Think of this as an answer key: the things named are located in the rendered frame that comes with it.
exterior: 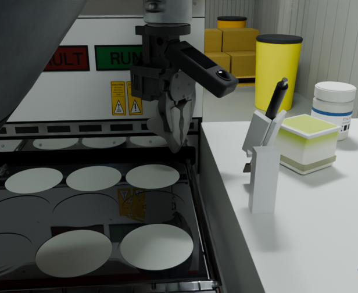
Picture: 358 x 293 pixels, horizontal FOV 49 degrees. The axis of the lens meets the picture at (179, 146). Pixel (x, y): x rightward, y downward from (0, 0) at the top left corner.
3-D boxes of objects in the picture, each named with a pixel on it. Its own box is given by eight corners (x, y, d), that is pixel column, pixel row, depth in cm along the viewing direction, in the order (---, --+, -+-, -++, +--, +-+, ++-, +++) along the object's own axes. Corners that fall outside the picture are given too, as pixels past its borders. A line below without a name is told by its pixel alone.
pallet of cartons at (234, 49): (269, 86, 495) (274, 34, 471) (184, 88, 486) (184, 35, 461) (253, 73, 566) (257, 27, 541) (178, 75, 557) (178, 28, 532)
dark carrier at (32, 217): (10, 168, 78) (9, 165, 78) (183, 162, 80) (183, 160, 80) (-83, 296, 46) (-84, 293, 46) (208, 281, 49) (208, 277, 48)
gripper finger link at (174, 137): (153, 146, 71) (152, 96, 68) (181, 153, 68) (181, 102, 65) (143, 152, 69) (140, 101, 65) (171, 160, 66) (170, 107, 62)
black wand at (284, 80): (293, 84, 40) (290, 74, 41) (279, 84, 40) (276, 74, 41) (252, 175, 57) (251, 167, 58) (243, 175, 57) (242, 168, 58)
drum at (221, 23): (247, 68, 600) (250, 18, 572) (218, 68, 596) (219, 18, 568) (240, 62, 641) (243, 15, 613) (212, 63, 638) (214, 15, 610)
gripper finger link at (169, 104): (173, 125, 67) (172, 74, 64) (182, 127, 66) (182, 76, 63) (157, 133, 64) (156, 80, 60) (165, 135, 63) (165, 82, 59)
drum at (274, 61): (301, 113, 399) (310, 40, 371) (257, 114, 395) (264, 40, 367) (285, 99, 442) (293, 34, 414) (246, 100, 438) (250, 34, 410)
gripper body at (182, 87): (157, 90, 71) (156, 21, 67) (198, 97, 67) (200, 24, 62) (130, 100, 66) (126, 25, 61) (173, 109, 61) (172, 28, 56)
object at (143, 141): (-10, 179, 84) (-19, 138, 80) (196, 172, 87) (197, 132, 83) (-14, 183, 82) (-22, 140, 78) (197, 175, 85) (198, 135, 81)
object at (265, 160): (237, 192, 55) (244, 99, 50) (265, 190, 55) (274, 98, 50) (248, 215, 49) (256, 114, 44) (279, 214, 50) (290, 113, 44)
